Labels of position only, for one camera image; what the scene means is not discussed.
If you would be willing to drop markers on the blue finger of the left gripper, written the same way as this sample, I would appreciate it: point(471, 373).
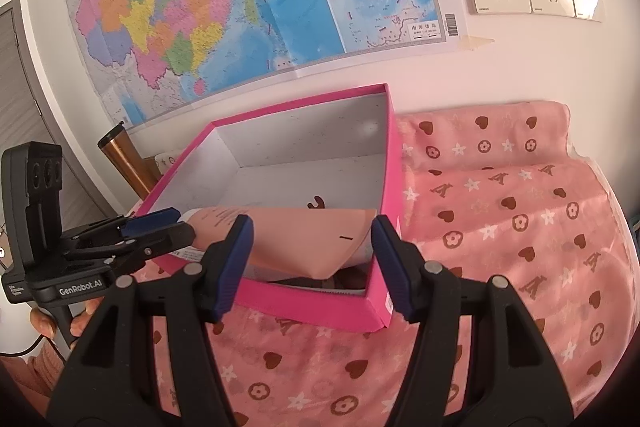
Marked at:
point(135, 226)

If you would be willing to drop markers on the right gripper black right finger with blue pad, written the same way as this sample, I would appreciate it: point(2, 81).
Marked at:
point(479, 358)

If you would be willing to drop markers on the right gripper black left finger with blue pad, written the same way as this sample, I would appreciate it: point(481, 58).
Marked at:
point(110, 378)

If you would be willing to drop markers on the pink tube with green print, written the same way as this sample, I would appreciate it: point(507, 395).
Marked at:
point(288, 242)

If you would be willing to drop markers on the red plastic hook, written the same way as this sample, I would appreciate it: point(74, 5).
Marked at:
point(317, 203)

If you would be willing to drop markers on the person's left hand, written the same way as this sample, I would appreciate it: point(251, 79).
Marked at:
point(44, 325)

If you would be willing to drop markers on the copper thermos bottle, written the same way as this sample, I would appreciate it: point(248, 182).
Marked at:
point(140, 173)

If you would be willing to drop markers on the grey door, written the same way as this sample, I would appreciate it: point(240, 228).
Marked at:
point(26, 116)

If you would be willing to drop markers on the pink patterned cloth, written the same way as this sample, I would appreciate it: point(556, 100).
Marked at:
point(485, 190)

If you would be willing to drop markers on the pink cardboard box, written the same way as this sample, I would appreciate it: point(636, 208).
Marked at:
point(343, 146)

